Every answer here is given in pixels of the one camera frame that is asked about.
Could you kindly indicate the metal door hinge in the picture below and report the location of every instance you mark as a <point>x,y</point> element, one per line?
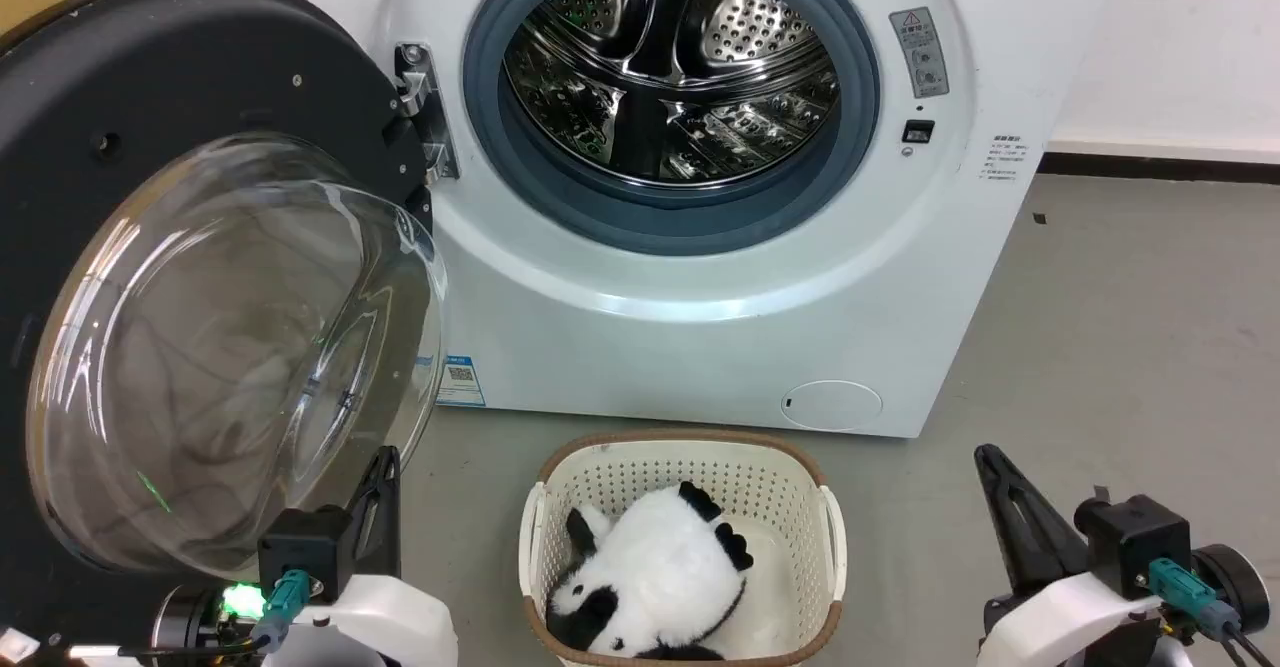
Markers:
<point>420,97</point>

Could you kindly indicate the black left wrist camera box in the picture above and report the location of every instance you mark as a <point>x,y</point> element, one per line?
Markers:
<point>305,547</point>

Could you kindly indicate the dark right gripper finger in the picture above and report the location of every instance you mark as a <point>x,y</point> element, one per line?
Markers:
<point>1000,507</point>
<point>1050,537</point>

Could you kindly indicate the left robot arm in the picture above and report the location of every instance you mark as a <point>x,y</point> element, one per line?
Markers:
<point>185,627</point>

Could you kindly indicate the cream plastic laundry basket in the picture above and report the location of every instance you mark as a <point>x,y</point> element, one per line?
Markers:
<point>800,492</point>

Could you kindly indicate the grey warning label sticker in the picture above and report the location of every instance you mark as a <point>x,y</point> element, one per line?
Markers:
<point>920,52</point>

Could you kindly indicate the steel perforated washer drum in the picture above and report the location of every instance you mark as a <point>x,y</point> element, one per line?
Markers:
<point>745,37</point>

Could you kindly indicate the round white filter cover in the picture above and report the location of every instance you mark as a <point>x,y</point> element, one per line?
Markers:
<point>831,406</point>

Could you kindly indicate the blue QR code sticker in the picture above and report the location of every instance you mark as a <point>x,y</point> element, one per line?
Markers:
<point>460,380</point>

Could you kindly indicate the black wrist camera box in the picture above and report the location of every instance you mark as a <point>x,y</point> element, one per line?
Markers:
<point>1135,537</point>
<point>305,547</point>

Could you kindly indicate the black round glass washer door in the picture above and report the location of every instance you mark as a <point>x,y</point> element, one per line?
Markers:
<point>150,67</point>

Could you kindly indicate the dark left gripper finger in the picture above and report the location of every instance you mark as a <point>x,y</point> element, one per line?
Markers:
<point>391,517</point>
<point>362,532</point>

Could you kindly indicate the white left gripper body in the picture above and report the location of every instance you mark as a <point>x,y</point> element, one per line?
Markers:
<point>390,622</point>

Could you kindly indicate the panda plush toy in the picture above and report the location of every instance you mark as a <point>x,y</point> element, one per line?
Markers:
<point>660,567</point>

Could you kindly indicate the black wall baseboard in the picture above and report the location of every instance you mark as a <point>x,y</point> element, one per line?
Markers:
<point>1160,167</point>

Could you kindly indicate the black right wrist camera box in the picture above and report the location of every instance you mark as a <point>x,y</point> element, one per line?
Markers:
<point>1135,537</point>

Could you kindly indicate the white front-load washing machine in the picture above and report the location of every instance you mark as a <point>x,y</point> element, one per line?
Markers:
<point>700,347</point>

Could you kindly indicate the small printed text label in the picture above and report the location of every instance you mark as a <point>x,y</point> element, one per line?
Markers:
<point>1005,157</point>

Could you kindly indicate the black door latch slot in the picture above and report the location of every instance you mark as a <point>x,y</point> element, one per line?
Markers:
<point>918,131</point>

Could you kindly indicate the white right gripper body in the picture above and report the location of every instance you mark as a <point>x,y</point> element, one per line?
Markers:
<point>1070,622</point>

